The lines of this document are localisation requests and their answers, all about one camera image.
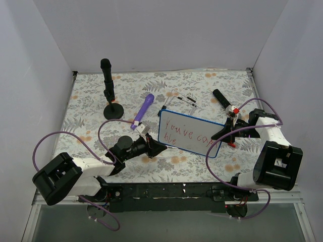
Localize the red white marker pen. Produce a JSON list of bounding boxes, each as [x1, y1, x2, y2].
[[166, 145, 178, 149]]

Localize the blue framed whiteboard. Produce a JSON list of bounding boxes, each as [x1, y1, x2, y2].
[[158, 110, 224, 156]]

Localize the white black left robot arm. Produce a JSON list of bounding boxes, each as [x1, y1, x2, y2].
[[32, 134, 167, 206]]

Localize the black round microphone stand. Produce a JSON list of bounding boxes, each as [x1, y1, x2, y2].
[[103, 101, 124, 120]]

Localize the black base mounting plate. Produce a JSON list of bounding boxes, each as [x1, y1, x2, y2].
[[86, 182, 258, 213]]

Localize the black microphone on stand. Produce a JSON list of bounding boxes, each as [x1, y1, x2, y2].
[[100, 58, 115, 101]]

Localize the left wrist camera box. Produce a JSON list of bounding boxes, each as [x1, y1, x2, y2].
[[135, 123, 150, 139]]

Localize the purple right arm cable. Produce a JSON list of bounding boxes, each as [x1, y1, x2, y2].
[[205, 97, 285, 219]]

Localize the black wire whiteboard stand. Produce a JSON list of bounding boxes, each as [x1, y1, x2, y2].
[[157, 89, 198, 117]]

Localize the aluminium front rail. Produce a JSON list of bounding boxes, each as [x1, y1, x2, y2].
[[32, 183, 303, 205]]

